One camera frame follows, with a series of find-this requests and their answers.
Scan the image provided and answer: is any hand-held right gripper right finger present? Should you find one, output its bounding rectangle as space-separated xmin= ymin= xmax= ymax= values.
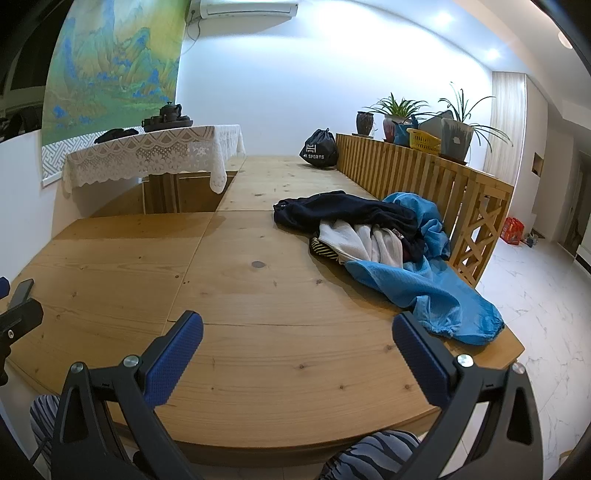
xmin=392 ymin=312 xmax=543 ymax=480

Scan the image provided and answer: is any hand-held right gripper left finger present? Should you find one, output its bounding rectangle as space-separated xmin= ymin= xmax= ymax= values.
xmin=48 ymin=310 xmax=204 ymax=480

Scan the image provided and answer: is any blue jacket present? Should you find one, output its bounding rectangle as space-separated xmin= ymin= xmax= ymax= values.
xmin=345 ymin=191 xmax=505 ymax=346

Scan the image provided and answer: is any black phone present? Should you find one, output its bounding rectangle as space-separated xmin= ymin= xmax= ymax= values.
xmin=9 ymin=279 xmax=35 ymax=310

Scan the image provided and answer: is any white garment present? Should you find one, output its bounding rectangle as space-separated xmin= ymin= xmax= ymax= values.
xmin=318 ymin=219 xmax=407 ymax=268

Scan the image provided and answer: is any black yellow striped garment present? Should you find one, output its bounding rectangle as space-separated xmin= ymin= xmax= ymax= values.
xmin=308 ymin=236 xmax=343 ymax=262

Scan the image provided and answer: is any red package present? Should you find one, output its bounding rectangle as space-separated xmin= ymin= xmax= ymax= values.
xmin=502 ymin=217 xmax=526 ymax=244

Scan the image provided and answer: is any navy garment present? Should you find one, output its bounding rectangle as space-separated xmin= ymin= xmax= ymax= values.
xmin=273 ymin=193 xmax=430 ymax=264

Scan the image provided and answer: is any wooden slatted railing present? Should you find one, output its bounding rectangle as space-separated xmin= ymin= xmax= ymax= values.
xmin=335 ymin=133 xmax=515 ymax=289

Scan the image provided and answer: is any white lace tablecloth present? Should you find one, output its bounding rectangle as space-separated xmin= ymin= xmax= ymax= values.
xmin=62 ymin=124 xmax=247 ymax=195

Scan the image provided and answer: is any yellow basket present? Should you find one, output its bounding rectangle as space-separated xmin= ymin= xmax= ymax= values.
xmin=406 ymin=128 xmax=443 ymax=154

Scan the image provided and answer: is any plant in grey pot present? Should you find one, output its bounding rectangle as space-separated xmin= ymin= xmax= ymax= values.
xmin=438 ymin=82 xmax=513 ymax=163

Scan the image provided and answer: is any dark tea tray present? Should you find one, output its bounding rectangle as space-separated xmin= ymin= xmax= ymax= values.
xmin=141 ymin=115 xmax=194 ymax=134

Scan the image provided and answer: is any potted spider plant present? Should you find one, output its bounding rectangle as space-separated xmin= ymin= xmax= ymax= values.
xmin=365 ymin=92 xmax=432 ymax=144

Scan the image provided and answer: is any white curtain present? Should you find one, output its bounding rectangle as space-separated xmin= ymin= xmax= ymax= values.
xmin=482 ymin=71 xmax=527 ymax=183

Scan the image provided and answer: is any white air conditioner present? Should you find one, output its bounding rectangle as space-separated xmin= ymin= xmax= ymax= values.
xmin=190 ymin=0 xmax=299 ymax=20

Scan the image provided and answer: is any black drawstring bag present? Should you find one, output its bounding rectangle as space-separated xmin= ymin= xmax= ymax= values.
xmin=299 ymin=129 xmax=339 ymax=167

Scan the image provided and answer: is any landscape wall painting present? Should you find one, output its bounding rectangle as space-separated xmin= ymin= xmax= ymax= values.
xmin=41 ymin=0 xmax=192 ymax=188

